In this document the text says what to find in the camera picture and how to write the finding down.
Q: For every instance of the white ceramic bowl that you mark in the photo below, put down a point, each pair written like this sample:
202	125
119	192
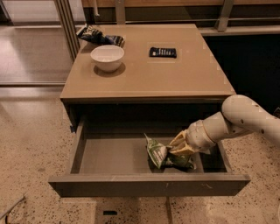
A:
108	58

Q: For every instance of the brown cabinet with top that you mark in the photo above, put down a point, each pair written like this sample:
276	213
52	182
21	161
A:
193	76

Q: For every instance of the dark blue chip bag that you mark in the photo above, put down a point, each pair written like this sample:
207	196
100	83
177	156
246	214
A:
92	35

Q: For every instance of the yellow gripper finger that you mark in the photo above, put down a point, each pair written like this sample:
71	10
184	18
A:
179	140
183	150

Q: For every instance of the open grey top drawer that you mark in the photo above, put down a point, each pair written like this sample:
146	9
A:
109	159

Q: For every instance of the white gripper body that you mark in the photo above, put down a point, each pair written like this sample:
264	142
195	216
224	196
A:
197	137

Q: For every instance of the green jalapeno chip bag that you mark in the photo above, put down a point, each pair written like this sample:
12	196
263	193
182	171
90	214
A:
161	157

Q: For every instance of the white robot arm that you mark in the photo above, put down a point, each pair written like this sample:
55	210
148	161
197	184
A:
239	116

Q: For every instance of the metal railing frame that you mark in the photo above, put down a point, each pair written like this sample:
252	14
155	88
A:
212	17

